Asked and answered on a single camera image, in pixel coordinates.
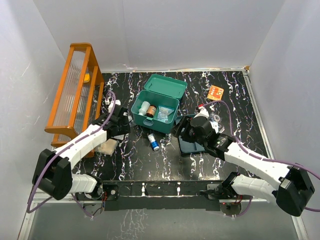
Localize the blue cotton swab packet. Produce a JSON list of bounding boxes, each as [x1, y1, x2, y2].
[[157, 105, 174, 123]]

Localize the small white blue bottle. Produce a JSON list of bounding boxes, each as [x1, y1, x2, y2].
[[147, 134, 160, 151]]

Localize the white plastic medicine bottle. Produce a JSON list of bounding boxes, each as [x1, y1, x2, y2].
[[138, 101, 150, 116]]

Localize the amber bottle orange label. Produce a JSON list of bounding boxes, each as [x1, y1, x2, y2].
[[146, 105, 157, 118]]

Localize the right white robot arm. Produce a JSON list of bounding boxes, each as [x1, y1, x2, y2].
[[171, 116, 315, 217]]

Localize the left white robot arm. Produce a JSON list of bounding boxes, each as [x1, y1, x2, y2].
[[32, 105, 130, 200]]

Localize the green medicine box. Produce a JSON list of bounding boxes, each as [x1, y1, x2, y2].
[[131, 74, 188, 134]]

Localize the dark blue divided tray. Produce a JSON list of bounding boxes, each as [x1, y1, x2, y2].
[[174, 113, 207, 157]]

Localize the clear bag cotton balls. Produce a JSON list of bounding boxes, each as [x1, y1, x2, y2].
[[95, 139, 119, 156]]

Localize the orange patterned card packet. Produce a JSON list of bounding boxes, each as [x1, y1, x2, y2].
[[206, 85, 224, 101]]

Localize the orange wooden rack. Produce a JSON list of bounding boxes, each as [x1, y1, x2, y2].
[[44, 42, 105, 148]]

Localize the yellow item on rack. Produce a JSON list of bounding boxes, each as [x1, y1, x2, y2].
[[83, 72, 91, 83]]

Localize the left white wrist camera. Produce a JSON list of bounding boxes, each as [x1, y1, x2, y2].
[[105, 99, 121, 113]]

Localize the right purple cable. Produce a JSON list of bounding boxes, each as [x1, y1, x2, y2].
[[199, 100, 320, 213]]

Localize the black front mounting rail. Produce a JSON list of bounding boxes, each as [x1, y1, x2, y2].
[[99, 179, 253, 212]]

